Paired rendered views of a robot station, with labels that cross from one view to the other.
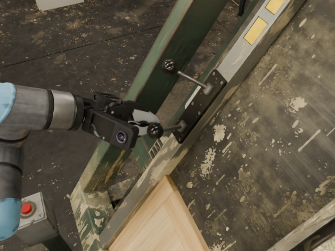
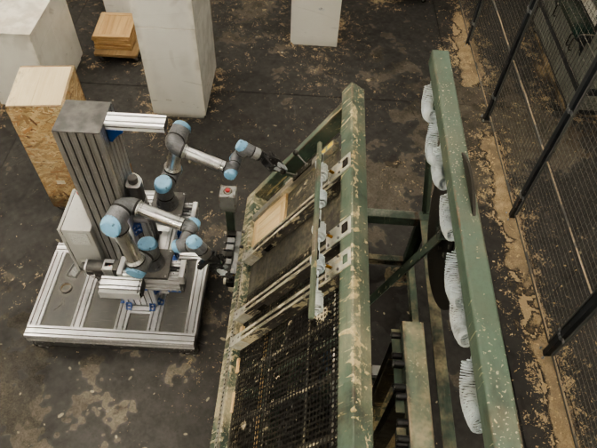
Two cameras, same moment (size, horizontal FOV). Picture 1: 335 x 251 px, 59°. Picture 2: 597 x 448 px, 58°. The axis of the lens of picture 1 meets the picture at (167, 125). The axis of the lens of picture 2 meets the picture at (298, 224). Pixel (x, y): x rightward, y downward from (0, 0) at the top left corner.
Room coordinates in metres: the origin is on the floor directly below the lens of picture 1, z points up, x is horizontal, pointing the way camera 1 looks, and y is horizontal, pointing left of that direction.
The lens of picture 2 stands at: (-1.68, -1.08, 3.98)
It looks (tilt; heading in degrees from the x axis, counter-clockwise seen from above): 52 degrees down; 25
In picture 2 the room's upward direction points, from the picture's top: 4 degrees clockwise
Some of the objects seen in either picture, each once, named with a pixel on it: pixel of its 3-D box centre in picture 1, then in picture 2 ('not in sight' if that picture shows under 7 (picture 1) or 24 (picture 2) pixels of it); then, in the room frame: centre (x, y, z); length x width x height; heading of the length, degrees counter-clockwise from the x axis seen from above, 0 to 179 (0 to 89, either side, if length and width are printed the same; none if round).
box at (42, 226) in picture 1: (35, 219); (228, 198); (0.46, 0.51, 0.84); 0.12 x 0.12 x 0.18; 25
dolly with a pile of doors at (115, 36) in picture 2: not in sight; (119, 37); (2.41, 3.31, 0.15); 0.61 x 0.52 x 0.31; 26
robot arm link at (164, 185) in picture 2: not in sight; (164, 187); (0.09, 0.76, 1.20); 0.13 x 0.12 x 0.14; 15
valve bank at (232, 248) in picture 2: not in sight; (230, 259); (0.09, 0.27, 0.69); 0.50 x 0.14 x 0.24; 25
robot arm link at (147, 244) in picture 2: not in sight; (147, 248); (-0.37, 0.54, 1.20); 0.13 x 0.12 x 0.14; 12
